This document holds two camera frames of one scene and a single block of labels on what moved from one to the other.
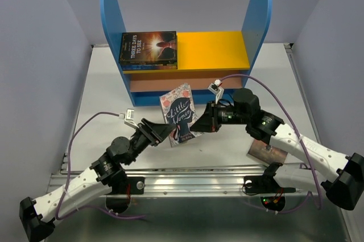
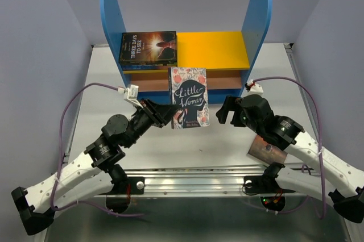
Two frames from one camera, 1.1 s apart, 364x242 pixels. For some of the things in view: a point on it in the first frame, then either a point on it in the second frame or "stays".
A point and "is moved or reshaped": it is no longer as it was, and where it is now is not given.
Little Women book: [179, 108] is moved or reshaped
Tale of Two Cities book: [262, 150] stays
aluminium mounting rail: [189, 183] stays
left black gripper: [156, 132] → [159, 114]
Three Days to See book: [148, 48] stays
